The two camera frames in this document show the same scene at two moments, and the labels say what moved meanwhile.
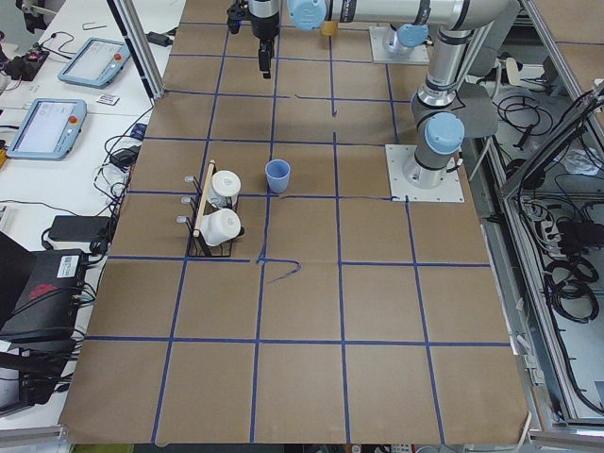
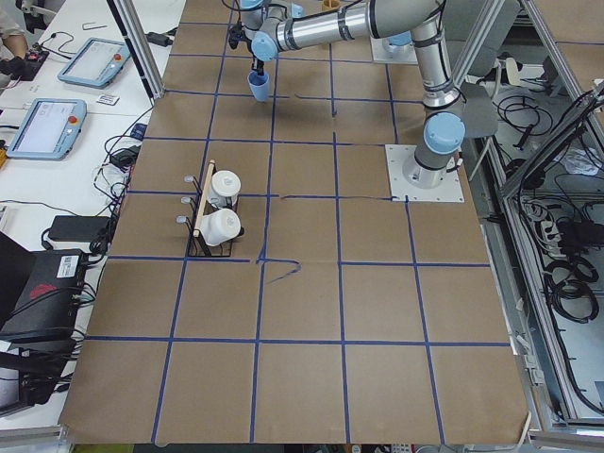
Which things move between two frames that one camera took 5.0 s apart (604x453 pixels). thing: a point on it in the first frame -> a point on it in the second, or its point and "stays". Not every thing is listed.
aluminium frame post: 142,44 stays
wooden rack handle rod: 205,195 stays
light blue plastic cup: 277,173 -> 259,85
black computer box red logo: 47,304 stays
